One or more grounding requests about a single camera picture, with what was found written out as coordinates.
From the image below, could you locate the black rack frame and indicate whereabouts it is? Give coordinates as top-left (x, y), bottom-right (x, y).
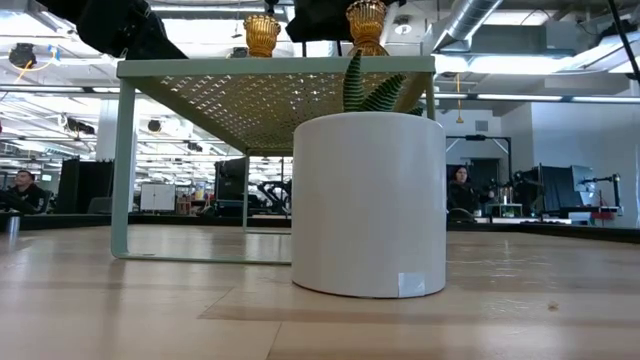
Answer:
top-left (446, 133), bottom-right (512, 169)

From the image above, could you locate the white cabinet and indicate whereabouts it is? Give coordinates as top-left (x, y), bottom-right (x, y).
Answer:
top-left (139, 182), bottom-right (177, 213)

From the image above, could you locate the black monitor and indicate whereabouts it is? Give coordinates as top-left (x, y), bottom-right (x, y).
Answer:
top-left (214, 156), bottom-right (247, 204)

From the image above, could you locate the grey chair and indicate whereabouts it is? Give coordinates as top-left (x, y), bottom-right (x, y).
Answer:
top-left (87, 195), bottom-right (112, 215)

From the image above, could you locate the green succulent plant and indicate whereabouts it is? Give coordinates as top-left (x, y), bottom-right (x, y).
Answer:
top-left (342, 48), bottom-right (426, 117)

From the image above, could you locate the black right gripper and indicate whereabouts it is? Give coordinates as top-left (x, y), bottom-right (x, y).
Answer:
top-left (285, 0), bottom-right (351, 44)

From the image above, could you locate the amber glass candle holder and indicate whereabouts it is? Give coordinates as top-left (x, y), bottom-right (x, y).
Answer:
top-left (243, 14), bottom-right (282, 59)
top-left (345, 0), bottom-right (390, 57)

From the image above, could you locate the person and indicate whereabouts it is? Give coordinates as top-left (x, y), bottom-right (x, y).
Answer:
top-left (0, 169), bottom-right (50, 215)
top-left (446, 164), bottom-right (494, 217)

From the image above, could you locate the white round plant pot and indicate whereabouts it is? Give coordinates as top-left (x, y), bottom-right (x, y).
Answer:
top-left (291, 110), bottom-right (448, 300)

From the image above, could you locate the black camera stand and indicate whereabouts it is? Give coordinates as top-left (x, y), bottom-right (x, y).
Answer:
top-left (579, 172), bottom-right (625, 214)

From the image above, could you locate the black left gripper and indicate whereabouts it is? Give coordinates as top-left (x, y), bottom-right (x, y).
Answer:
top-left (74, 0), bottom-right (189, 60)

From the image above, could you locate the green perforated metal shelf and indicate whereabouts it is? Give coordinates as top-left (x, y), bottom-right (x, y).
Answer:
top-left (110, 54), bottom-right (437, 266)

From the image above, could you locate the black screen panel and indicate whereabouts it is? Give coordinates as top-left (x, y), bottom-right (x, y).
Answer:
top-left (536, 164), bottom-right (596, 214)

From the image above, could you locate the thin black cable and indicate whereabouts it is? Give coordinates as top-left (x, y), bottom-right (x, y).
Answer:
top-left (606, 0), bottom-right (640, 85)

